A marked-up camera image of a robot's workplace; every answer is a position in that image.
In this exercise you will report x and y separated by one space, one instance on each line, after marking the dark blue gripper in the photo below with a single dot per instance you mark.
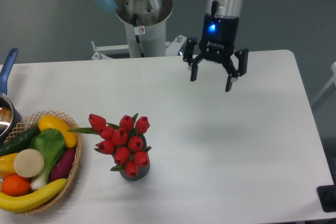
219 40

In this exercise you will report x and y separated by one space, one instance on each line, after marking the red tulip bouquet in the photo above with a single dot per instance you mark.
118 140

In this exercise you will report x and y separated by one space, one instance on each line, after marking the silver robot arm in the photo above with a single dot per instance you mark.
237 64

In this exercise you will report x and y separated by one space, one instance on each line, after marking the dark grey ribbed vase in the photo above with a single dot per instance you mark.
139 160

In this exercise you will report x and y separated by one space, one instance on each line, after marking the black device at edge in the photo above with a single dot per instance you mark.
327 197

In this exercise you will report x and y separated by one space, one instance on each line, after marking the green bok choy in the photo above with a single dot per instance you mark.
51 144

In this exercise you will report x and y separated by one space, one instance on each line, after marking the purple sweet potato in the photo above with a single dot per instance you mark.
63 166

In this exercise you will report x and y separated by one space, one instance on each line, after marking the woven wicker basket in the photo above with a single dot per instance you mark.
31 121

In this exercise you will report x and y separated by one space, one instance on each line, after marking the dark green cucumber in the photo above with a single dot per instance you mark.
20 142

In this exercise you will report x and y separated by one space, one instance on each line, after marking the beige round disc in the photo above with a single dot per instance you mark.
28 163

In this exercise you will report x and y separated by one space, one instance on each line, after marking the yellow bell pepper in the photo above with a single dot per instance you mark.
7 165

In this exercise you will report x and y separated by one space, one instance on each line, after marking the orange fruit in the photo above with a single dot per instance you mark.
15 185

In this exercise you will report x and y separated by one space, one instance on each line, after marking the yellow banana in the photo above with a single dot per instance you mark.
32 200

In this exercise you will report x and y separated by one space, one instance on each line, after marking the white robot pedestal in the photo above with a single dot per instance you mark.
145 27

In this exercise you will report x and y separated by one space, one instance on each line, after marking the white frame at right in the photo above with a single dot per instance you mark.
325 91

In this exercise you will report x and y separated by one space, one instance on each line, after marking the blue handled saucepan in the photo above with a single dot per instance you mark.
9 115

